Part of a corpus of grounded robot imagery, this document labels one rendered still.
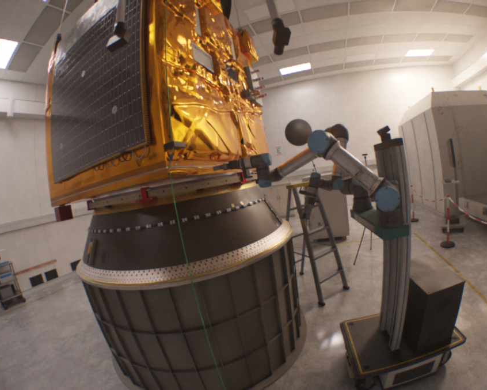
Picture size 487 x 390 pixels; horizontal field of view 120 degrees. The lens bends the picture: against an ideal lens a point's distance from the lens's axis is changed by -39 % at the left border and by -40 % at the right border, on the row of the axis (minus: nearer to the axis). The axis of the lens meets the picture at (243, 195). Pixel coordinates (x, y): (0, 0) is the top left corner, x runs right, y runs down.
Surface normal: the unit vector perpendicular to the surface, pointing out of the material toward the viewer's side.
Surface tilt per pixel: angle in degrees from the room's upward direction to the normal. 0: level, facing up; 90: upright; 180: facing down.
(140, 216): 62
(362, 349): 0
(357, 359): 0
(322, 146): 85
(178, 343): 90
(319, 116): 90
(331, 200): 90
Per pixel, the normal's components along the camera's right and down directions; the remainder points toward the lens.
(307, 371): -0.16, -0.98
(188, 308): 0.22, 0.03
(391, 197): -0.50, 0.23
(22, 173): 0.92, -0.13
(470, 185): -0.35, 0.11
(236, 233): 0.47, -0.51
